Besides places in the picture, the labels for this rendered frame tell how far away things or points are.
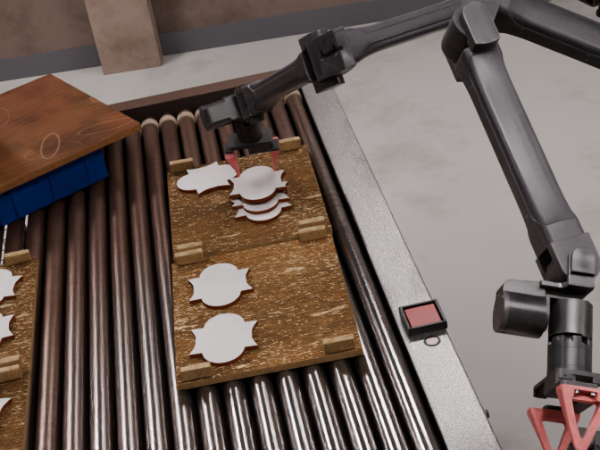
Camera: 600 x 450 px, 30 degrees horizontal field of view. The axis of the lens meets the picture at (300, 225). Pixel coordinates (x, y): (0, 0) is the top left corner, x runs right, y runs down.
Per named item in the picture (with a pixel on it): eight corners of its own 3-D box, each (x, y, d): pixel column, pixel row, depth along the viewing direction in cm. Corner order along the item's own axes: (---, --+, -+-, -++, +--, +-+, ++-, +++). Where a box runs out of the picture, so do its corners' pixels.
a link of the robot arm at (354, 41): (329, 81, 199) (312, 28, 198) (318, 91, 212) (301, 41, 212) (558, 6, 204) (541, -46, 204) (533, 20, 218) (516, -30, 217)
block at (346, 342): (354, 344, 208) (353, 331, 206) (356, 349, 206) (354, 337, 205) (323, 349, 208) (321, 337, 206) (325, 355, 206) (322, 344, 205)
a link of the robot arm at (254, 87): (353, 79, 209) (334, 24, 209) (327, 87, 207) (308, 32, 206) (265, 122, 248) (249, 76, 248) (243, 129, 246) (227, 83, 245)
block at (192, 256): (204, 257, 241) (202, 246, 239) (204, 262, 239) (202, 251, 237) (176, 262, 240) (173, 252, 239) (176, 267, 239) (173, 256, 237)
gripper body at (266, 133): (274, 147, 254) (269, 119, 250) (229, 154, 254) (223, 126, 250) (272, 134, 259) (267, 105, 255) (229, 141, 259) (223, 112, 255)
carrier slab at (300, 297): (332, 238, 242) (331, 232, 241) (363, 354, 207) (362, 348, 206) (172, 270, 241) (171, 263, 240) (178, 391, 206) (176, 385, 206)
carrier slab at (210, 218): (306, 149, 278) (305, 144, 277) (333, 235, 243) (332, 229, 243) (167, 177, 277) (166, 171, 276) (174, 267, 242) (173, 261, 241)
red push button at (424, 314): (434, 308, 217) (433, 303, 216) (442, 326, 212) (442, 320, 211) (404, 315, 216) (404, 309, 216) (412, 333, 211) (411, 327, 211)
